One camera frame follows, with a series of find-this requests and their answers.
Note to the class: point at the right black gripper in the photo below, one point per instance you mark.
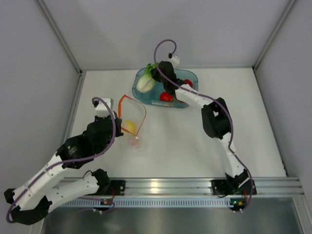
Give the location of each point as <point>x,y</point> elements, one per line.
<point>155,74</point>

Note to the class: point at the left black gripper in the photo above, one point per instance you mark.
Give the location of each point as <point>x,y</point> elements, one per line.
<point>118,129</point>

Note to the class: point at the green fake vegetable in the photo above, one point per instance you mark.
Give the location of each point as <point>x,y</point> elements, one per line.
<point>146,81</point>

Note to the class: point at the clear zip top bag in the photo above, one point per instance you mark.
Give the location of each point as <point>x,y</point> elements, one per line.
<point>133,114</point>

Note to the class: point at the fake strawberry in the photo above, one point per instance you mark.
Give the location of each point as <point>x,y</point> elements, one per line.
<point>165,97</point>

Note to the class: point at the red fake pepper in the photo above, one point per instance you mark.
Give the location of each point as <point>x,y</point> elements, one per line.
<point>187,81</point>

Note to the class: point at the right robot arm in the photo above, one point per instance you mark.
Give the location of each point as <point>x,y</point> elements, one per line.
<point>217,124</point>

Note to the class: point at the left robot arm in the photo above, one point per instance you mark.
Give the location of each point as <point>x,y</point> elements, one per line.
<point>33,201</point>

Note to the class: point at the yellow fake fruit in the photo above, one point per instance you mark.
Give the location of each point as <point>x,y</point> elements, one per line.
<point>130,126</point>

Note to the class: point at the teal plastic bin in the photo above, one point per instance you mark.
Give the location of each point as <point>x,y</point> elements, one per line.
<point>153,96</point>

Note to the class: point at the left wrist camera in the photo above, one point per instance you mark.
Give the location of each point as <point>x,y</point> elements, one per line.
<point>101,109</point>

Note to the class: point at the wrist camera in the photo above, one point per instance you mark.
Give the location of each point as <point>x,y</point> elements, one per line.
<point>101,109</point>
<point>175,61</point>

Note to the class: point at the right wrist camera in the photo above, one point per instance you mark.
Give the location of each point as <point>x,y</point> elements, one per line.
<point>175,61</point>

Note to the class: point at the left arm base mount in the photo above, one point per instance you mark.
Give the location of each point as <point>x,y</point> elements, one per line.
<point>116,188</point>

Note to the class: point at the slotted cable duct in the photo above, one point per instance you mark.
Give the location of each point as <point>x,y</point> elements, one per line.
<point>122,202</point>

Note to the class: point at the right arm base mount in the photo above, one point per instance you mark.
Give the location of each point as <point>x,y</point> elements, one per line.
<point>221,188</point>

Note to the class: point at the aluminium mounting rail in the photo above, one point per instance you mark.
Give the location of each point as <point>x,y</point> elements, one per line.
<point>265,186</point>

